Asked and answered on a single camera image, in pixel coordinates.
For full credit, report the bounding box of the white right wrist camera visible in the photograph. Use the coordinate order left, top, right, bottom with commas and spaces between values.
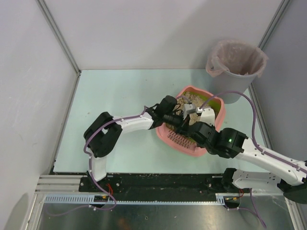
196, 107, 215, 126

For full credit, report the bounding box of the aluminium corner post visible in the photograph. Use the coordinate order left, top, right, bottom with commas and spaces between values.
258, 0, 293, 50
35, 0, 81, 75

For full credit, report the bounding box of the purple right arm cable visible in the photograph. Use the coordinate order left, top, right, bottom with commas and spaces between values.
199, 90, 307, 227

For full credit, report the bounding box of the left aluminium corner post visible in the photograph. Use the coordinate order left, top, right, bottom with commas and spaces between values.
35, 0, 81, 75

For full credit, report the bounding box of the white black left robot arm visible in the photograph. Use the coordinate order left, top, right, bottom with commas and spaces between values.
83, 95, 190, 182

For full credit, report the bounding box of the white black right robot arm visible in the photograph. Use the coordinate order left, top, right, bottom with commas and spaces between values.
177, 122, 307, 204

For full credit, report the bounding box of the grey waste bin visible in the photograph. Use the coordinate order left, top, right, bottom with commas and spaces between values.
209, 72, 257, 94

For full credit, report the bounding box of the right aluminium corner post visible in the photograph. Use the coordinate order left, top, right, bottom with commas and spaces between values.
258, 0, 293, 50

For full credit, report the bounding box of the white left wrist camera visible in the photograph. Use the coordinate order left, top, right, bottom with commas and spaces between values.
182, 103, 196, 119

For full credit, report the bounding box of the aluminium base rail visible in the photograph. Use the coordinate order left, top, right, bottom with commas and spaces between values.
35, 175, 82, 194

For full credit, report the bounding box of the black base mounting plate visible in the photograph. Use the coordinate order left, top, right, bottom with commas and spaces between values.
79, 171, 243, 202

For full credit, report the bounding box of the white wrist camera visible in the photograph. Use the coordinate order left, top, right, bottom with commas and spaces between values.
182, 103, 196, 119
196, 107, 215, 126

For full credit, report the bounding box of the slotted grey cable duct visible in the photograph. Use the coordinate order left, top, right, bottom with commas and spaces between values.
44, 194, 241, 205

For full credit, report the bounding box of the beige cat litter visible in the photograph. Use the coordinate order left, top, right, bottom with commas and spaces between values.
174, 92, 206, 125

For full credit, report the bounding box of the pink and green litter box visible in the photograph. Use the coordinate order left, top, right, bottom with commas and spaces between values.
155, 85, 226, 157

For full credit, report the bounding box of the pink bin liner bag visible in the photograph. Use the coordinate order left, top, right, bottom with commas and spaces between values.
206, 39, 269, 77

